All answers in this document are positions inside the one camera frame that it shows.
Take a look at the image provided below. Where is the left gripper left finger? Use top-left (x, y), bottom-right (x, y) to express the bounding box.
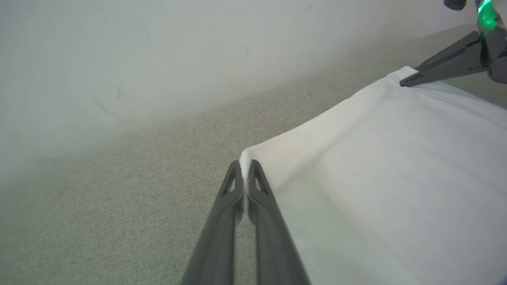
top-left (180, 160), bottom-right (244, 285)

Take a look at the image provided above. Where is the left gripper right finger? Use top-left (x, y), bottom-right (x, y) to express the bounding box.
top-left (248, 160), bottom-right (311, 285)

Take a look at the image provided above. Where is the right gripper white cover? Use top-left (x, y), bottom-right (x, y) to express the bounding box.
top-left (400, 0), bottom-right (507, 87)

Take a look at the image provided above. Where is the blue and white long-sleeve shirt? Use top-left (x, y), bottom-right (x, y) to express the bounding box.
top-left (240, 66), bottom-right (507, 285)

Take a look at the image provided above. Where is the grey fabric sofa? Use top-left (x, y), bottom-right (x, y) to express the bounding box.
top-left (0, 24), bottom-right (507, 285)

